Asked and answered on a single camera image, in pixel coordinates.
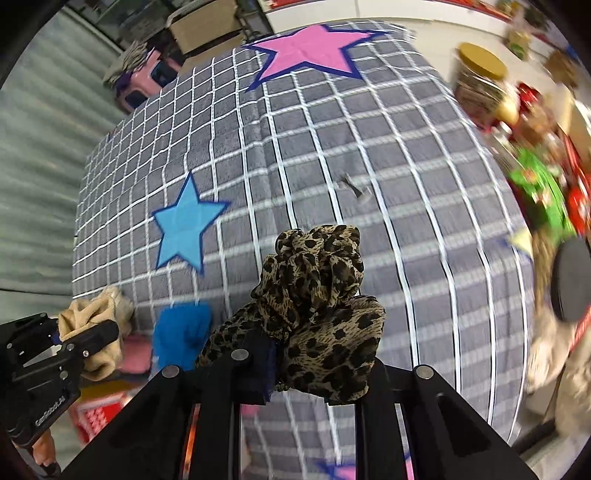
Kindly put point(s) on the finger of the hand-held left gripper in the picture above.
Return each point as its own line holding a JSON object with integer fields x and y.
{"x": 92, "y": 337}

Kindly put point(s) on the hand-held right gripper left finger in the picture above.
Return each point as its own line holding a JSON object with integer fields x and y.
{"x": 258, "y": 369}

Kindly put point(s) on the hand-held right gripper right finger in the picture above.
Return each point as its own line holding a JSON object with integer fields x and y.
{"x": 374, "y": 415}

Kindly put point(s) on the beige knit hat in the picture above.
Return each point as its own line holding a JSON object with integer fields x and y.
{"x": 99, "y": 318}

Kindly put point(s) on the pink sponge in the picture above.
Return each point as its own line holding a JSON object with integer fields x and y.
{"x": 137, "y": 355}

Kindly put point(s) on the blue cloth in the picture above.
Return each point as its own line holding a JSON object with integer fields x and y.
{"x": 182, "y": 337}

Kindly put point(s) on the leopard print scarf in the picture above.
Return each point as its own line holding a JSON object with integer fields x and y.
{"x": 314, "y": 300}

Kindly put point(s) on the person's left hand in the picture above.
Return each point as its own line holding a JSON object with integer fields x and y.
{"x": 45, "y": 450}

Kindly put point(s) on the red patterned cardboard box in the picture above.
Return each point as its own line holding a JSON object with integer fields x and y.
{"x": 99, "y": 415}

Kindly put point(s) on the pale green curtain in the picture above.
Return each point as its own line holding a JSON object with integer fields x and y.
{"x": 41, "y": 161}

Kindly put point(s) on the small metal hair clip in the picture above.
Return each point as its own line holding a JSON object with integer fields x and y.
{"x": 354, "y": 187}

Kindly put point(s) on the black round disc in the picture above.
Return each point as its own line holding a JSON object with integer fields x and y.
{"x": 572, "y": 281}

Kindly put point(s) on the grey checked star blanket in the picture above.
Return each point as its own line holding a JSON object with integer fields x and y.
{"x": 323, "y": 138}

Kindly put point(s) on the pink plastic stool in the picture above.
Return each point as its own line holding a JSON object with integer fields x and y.
{"x": 147, "y": 83}

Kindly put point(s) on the folded clothes pile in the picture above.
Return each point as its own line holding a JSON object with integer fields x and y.
{"x": 124, "y": 62}

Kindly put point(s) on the green snack packet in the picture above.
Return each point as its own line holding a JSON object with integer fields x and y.
{"x": 540, "y": 194}

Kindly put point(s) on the pile of assorted packets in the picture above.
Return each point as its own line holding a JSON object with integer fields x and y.
{"x": 549, "y": 120}

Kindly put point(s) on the jar with yellow lid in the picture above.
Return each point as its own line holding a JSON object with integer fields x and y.
{"x": 482, "y": 78}

